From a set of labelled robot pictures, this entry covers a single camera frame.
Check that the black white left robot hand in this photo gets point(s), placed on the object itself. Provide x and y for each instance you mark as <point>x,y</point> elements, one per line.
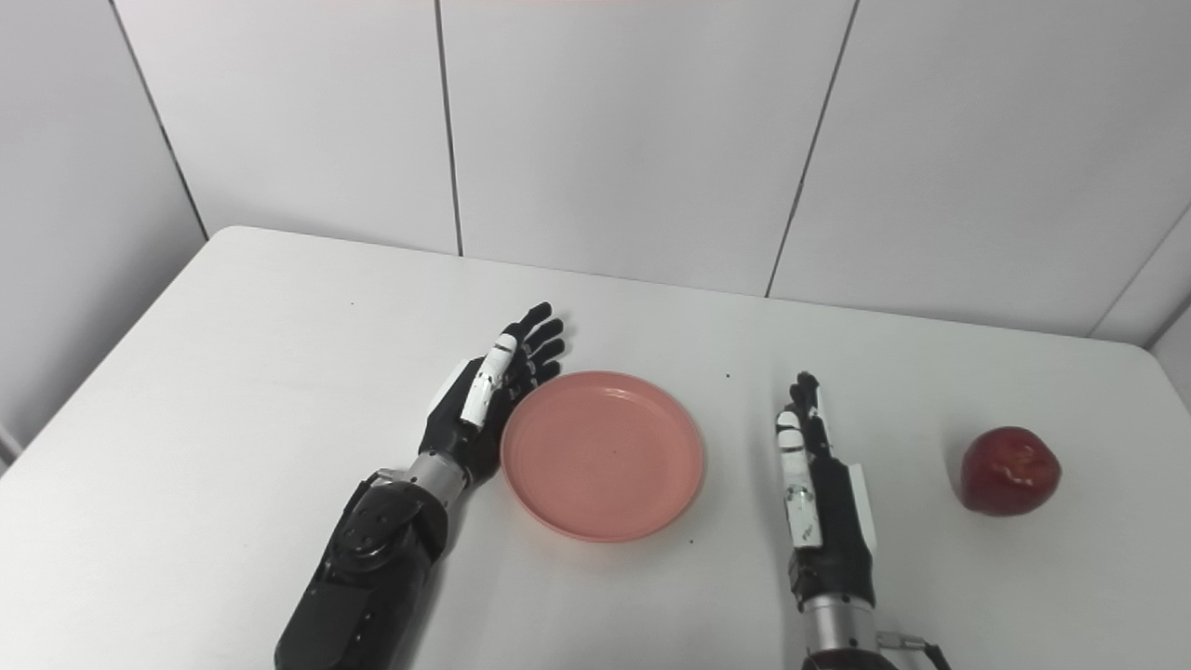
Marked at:
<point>465,433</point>

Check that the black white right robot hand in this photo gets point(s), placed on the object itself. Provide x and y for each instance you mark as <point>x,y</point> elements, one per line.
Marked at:
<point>833,521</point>

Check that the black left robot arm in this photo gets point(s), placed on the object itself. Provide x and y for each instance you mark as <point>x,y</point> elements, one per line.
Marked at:
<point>372,577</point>

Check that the pink round plate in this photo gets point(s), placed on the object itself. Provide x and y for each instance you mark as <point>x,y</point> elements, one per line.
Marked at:
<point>603,456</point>

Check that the red apple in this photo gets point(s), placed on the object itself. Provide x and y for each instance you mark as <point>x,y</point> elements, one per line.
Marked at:
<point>1010,473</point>

